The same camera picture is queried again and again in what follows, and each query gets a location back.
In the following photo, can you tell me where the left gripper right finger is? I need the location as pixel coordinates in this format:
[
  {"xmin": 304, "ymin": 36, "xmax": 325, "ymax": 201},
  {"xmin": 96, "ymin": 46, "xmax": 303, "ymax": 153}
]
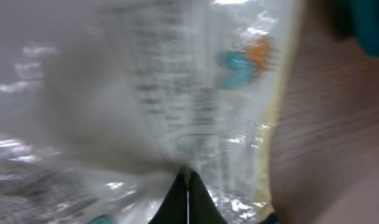
[{"xmin": 188, "ymin": 171, "xmax": 227, "ymax": 224}]

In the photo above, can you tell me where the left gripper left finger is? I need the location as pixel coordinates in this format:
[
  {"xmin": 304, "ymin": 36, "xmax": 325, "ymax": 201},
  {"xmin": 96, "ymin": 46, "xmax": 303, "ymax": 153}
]
[{"xmin": 149, "ymin": 174, "xmax": 188, "ymax": 224}]

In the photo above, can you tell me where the yellow wet wipes pack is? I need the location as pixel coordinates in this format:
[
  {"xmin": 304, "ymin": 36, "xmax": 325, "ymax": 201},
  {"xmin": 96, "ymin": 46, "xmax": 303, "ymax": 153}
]
[{"xmin": 0, "ymin": 0, "xmax": 302, "ymax": 223}]

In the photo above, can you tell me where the blue Listerine mouthwash bottle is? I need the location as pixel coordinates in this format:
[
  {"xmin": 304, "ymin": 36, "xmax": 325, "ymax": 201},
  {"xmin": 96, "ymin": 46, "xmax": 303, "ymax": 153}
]
[{"xmin": 351, "ymin": 0, "xmax": 379, "ymax": 57}]

